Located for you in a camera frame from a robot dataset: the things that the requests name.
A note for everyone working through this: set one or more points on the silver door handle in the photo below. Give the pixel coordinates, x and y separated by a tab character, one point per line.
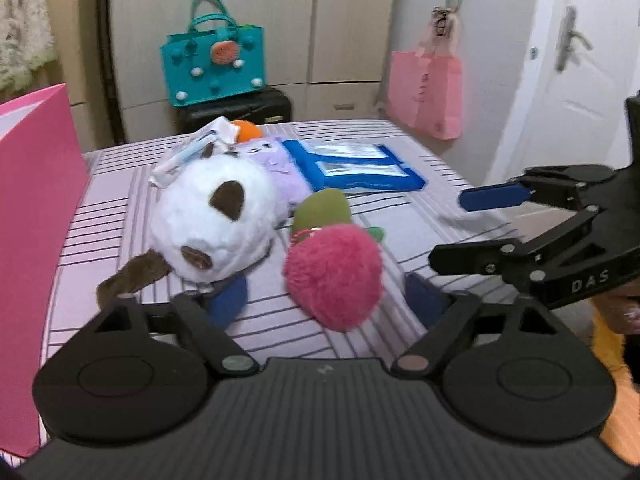
568	33

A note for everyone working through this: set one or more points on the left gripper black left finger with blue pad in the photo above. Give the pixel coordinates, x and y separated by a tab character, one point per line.
205	318

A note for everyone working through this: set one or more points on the pink fluffy plush ball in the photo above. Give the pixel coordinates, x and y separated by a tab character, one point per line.
335	274

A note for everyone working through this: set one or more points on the orange plush ball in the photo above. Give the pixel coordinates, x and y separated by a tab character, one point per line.
247	131

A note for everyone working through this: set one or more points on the teal felt tote bag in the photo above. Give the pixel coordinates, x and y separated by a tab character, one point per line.
216	57

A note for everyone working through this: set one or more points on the pink cardboard storage box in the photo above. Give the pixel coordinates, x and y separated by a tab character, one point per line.
43	176

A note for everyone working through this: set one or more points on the pink paper bag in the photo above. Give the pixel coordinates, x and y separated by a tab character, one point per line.
424	89

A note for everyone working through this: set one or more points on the white wet wipes pack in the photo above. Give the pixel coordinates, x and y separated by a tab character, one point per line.
217	137

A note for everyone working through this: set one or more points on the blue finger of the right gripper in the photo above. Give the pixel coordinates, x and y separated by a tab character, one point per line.
498	196

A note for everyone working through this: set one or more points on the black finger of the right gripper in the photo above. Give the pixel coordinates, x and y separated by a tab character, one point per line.
478	258

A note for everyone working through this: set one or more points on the white wardrobe cabinet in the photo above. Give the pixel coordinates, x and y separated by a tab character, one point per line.
325	56

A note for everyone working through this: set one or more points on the purple plush toy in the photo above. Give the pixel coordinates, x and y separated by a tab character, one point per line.
270	153

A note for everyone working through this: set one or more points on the white brown plush dog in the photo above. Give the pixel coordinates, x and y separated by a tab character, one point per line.
217	219

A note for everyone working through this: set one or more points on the blue wet wipes pack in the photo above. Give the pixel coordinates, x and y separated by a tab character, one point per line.
353	167

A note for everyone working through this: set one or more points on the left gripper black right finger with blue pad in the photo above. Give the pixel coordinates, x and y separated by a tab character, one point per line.
446	317

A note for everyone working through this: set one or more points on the white door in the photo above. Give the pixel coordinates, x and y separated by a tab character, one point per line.
571	117

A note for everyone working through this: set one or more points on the black suitcase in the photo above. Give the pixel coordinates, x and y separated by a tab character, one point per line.
263	107

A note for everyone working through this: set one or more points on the green plush ball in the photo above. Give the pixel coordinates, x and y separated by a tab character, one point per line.
323	208

